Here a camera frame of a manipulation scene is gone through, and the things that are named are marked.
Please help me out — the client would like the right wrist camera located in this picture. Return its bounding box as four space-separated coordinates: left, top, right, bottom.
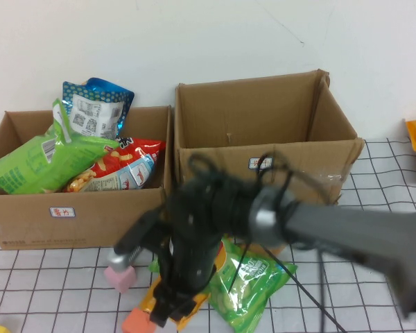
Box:
106 204 167 275

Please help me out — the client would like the pink foam cube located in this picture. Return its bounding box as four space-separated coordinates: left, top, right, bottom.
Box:
103 265 138 294

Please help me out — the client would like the green chip bag with barcode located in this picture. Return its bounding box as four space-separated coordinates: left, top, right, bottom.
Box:
0 99 121 195

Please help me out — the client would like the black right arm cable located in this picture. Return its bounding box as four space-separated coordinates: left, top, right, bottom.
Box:
187 152 347 333

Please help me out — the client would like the cardboard box marked F2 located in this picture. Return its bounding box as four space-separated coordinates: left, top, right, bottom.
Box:
0 105 176 251

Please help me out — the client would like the green Lay's cucumber chip bag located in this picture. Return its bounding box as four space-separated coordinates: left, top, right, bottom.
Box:
148 237 298 333

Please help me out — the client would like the blue dotted snack bag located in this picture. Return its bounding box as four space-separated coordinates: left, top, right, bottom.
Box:
61 78 135 140

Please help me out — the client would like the white black-grid tablecloth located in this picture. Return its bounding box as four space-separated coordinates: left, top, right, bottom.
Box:
0 137 416 333

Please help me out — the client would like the small orange snack packet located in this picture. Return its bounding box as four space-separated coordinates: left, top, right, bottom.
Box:
138 276 209 332

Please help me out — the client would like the red puffed snack bag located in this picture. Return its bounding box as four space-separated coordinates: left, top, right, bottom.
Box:
64 137 166 194

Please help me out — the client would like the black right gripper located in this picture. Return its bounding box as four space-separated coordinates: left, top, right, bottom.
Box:
148 235 223 327

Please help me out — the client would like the taped cardboard box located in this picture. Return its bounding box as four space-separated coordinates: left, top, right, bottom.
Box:
173 68 365 223

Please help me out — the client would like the orange foam cube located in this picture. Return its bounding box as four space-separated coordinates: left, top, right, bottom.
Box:
121 307 157 333

